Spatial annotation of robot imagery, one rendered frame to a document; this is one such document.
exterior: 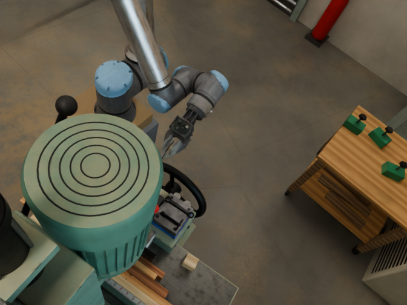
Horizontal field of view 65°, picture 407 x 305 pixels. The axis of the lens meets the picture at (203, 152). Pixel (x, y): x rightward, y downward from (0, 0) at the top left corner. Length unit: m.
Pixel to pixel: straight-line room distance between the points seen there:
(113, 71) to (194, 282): 0.85
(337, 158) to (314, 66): 1.49
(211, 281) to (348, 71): 2.79
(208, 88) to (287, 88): 1.80
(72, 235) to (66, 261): 0.08
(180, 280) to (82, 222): 0.64
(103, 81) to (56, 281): 0.98
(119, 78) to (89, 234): 1.00
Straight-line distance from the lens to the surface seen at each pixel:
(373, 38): 3.53
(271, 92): 2.81
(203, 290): 1.02
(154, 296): 0.96
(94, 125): 0.47
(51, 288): 0.48
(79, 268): 0.48
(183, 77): 1.25
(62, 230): 0.42
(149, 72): 1.15
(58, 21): 3.01
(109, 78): 1.36
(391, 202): 2.02
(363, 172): 2.00
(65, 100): 0.57
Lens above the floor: 1.89
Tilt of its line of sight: 57 degrees down
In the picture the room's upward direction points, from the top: 24 degrees clockwise
